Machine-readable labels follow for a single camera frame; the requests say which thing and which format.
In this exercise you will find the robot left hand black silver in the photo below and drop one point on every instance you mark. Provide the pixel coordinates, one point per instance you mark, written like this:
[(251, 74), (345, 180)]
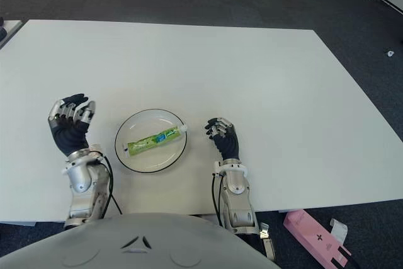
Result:
[(67, 133)]

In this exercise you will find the robot right hand black silver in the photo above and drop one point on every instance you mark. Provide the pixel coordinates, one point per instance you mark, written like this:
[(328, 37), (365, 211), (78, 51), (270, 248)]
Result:
[(228, 144)]

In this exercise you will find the green toothpaste tube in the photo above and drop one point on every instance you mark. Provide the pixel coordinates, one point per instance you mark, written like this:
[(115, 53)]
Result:
[(151, 140)]

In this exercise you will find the robot left arm silver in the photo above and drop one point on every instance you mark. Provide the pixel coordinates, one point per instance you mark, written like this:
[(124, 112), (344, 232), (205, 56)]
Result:
[(83, 187)]

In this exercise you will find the robot right arm silver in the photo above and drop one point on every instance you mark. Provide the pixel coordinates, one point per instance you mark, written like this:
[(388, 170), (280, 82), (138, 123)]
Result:
[(237, 196)]

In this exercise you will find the white plate with black rim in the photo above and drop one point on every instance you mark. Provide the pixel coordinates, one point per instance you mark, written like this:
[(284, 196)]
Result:
[(151, 158)]

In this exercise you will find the white side table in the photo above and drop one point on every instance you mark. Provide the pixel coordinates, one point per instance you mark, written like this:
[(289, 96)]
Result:
[(11, 28)]

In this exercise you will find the pink cardboard box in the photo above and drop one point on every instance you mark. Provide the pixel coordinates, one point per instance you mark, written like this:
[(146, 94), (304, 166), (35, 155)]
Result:
[(311, 234)]

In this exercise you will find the grey robot torso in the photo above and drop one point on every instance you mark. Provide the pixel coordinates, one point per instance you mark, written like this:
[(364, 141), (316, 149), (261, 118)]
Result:
[(132, 243)]

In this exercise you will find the white paper tag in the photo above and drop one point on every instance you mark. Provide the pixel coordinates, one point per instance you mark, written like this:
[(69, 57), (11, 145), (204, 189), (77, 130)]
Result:
[(339, 229)]

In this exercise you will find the silver metal bracket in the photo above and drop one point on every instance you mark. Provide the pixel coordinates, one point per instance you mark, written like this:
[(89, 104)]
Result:
[(267, 243)]

